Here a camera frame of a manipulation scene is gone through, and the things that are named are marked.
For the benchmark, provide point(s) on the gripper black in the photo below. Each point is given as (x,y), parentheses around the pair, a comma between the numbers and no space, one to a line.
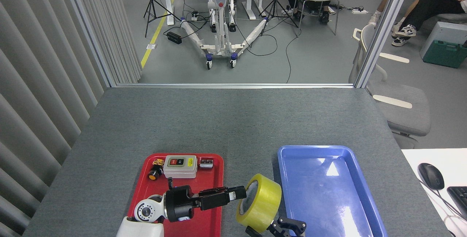
(178,204)

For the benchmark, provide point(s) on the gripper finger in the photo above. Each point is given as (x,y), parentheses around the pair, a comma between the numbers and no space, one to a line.
(290,226)

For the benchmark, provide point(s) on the yellow tape roll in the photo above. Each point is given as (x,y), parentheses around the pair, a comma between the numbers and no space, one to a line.
(264,200)

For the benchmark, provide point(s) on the red plastic tray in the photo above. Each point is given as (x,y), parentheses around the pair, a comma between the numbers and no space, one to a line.
(209,178)

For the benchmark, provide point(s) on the blue plastic tray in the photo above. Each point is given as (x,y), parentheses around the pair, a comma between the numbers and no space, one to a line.
(321,193)

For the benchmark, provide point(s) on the small black electrical component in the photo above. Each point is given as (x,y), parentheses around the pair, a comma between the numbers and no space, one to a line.
(206,164)

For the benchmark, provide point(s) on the black yellow push button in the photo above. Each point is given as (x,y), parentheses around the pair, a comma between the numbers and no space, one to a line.
(155,173)

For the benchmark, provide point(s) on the black computer mouse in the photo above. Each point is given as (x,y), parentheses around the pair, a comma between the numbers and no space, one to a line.
(431,177)

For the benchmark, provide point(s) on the grey upholstered chair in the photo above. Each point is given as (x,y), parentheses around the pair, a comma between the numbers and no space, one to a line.
(405,113)

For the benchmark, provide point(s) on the black keyboard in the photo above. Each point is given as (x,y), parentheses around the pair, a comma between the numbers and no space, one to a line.
(459,198)

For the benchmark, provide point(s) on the white side table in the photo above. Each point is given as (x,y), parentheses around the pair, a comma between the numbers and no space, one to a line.
(448,160)

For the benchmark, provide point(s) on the white stand on wheels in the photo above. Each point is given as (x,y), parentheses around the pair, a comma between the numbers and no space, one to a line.
(220,18)

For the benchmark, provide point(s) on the black tripod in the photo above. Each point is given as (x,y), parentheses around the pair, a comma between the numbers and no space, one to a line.
(274,3)
(153,7)

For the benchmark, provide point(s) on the white power strip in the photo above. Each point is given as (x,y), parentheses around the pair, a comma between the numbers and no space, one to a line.
(360,11)

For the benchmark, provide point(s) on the grey vertical blinds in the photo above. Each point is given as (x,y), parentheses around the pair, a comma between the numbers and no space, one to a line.
(36,84)

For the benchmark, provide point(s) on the green plastic case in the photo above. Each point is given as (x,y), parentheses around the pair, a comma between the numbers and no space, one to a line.
(445,53)

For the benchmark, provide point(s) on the grey box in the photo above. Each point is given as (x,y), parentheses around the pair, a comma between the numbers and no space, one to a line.
(448,32)

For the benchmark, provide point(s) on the person with black white shoes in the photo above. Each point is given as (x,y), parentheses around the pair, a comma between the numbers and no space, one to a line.
(434,3)

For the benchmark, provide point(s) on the white switch box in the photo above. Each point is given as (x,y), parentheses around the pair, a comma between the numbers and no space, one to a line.
(180,171)

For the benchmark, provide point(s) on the silver frame rail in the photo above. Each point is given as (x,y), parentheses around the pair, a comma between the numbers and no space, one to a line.
(233,85)

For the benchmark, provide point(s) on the silver frame post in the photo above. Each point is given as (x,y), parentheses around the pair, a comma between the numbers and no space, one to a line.
(383,29)
(89,29)

